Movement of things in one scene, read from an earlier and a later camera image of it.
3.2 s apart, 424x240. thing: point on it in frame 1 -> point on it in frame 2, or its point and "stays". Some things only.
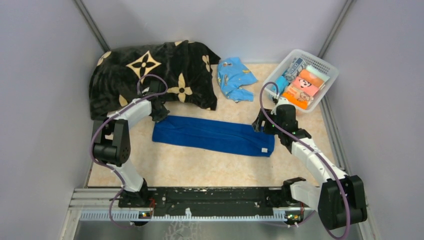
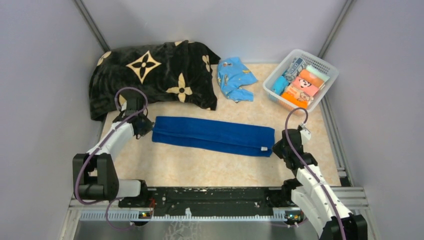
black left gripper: [162, 115] -> [148, 127]
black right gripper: [257, 124] -> [276, 150]
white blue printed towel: [297, 63] stays
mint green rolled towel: [317, 72] stays
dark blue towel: [215, 135] stays
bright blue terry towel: [282, 83] stays
